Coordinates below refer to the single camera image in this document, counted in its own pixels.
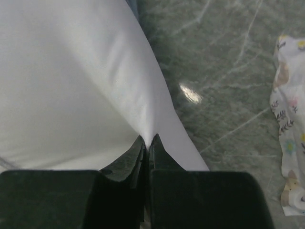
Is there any floral patterned pillow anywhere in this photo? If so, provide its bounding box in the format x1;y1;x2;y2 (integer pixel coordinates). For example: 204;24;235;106
270;35;305;216

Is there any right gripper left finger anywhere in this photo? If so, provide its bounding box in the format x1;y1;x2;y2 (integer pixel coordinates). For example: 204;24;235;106
0;137;146;229

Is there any white pillow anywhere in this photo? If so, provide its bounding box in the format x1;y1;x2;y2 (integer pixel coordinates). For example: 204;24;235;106
0;0;208;171

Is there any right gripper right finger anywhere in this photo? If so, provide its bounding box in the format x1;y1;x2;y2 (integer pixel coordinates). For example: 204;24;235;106
149;135;274;229

